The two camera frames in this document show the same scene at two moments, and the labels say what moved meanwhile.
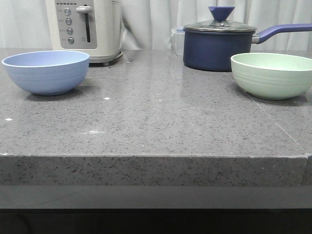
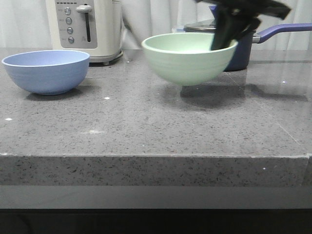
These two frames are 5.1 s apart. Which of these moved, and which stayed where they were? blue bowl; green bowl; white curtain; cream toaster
Moved: green bowl
Stayed: cream toaster; white curtain; blue bowl
